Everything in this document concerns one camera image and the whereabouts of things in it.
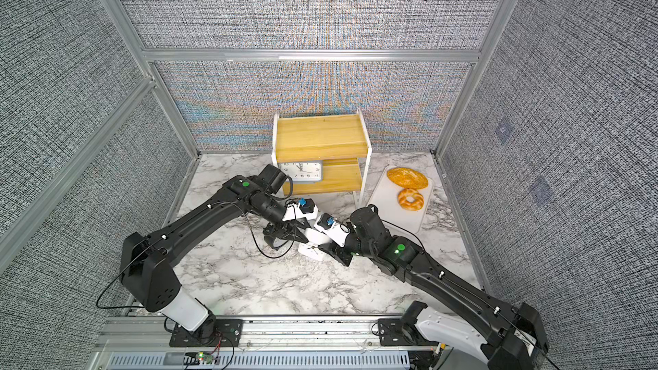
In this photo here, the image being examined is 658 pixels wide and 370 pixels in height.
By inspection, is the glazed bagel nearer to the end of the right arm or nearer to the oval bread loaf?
the oval bread loaf

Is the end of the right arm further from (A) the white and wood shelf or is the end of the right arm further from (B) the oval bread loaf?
(B) the oval bread loaf

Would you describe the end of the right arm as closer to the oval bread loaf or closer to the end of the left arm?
the end of the left arm

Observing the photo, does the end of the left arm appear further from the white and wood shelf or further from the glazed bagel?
the glazed bagel

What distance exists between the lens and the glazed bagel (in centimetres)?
102

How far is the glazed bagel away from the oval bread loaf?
19mm

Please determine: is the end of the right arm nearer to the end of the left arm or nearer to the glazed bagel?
the end of the left arm

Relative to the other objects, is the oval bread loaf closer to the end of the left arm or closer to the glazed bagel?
the glazed bagel

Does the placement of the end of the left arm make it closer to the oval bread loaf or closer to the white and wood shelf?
the white and wood shelf

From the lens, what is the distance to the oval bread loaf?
3.47ft
